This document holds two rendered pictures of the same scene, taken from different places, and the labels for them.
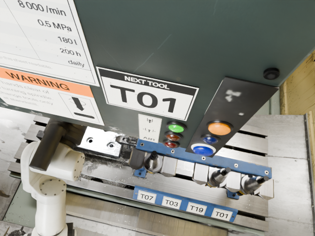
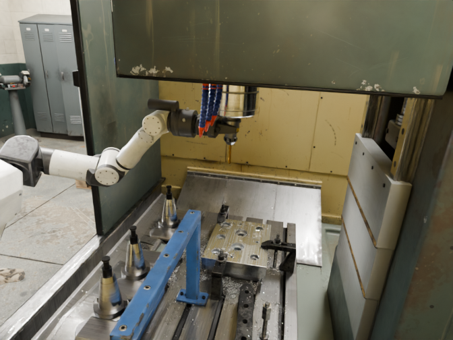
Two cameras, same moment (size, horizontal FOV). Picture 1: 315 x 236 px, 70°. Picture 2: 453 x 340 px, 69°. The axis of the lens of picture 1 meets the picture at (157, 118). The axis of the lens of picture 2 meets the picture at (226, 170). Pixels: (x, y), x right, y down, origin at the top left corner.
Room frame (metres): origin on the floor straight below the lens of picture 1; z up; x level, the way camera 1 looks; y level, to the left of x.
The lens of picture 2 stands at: (0.41, -0.81, 1.70)
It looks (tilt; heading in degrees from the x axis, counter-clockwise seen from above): 21 degrees down; 94
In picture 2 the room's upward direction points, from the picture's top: 3 degrees clockwise
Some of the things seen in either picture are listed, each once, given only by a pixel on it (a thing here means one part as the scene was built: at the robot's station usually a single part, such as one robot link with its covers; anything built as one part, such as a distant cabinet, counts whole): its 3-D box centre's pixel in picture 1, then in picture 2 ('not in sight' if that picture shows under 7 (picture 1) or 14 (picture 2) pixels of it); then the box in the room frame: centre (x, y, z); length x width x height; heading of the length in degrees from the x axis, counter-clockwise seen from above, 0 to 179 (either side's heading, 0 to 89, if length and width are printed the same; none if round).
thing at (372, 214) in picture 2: not in sight; (360, 227); (0.79, 0.15, 1.16); 0.48 x 0.05 x 0.51; 84
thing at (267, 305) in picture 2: not in sight; (265, 320); (0.50, -0.08, 0.96); 0.03 x 0.03 x 0.13
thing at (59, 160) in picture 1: (58, 149); (165, 118); (0.14, 0.21, 1.47); 0.11 x 0.11 x 0.11; 84
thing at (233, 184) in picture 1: (233, 181); (124, 288); (0.17, -0.28, 1.21); 0.07 x 0.05 x 0.01; 174
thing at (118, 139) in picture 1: (130, 143); (220, 269); (0.34, 0.11, 0.97); 0.13 x 0.03 x 0.15; 84
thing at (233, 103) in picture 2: not in sight; (232, 92); (0.35, 0.20, 1.56); 0.16 x 0.16 x 0.12
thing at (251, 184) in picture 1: (255, 182); (108, 288); (0.17, -0.33, 1.26); 0.04 x 0.04 x 0.07
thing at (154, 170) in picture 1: (153, 163); (169, 222); (0.20, 0.00, 1.21); 0.06 x 0.06 x 0.03
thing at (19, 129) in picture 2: not in sight; (15, 107); (-3.38, 4.17, 0.57); 0.47 x 0.37 x 1.14; 54
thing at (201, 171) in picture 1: (200, 173); (145, 257); (0.18, -0.17, 1.21); 0.07 x 0.05 x 0.01; 174
